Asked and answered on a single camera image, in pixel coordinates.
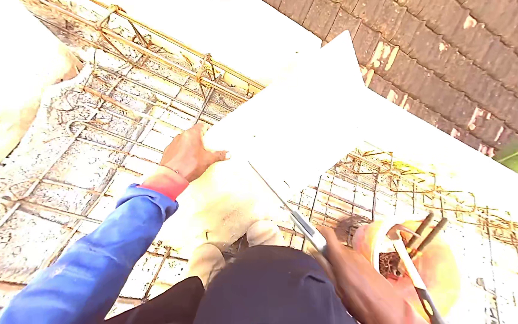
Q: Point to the person's left thumb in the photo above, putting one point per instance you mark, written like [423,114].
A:
[217,156]

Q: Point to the person's legs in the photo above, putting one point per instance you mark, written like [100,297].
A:
[268,288]

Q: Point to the person's left forearm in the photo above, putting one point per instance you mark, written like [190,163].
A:
[110,247]

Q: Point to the person's right hand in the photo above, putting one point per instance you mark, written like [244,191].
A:
[353,274]

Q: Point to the rusty rebar mesh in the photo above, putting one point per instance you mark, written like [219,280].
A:
[52,210]

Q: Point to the person's right forearm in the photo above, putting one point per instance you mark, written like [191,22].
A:
[394,306]

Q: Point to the orange bucket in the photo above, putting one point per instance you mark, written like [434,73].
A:
[441,274]

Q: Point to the person's left fingers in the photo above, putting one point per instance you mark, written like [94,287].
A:
[198,129]

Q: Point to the long rebar beam cage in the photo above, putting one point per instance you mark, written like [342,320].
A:
[199,78]

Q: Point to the white sheet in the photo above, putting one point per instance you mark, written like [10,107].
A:
[286,117]

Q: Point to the person's left hand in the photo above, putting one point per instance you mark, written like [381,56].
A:
[187,155]

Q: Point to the person's right fingers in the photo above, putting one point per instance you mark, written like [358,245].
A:
[330,245]

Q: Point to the brown tiled roof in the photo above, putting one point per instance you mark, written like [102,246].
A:
[448,58]

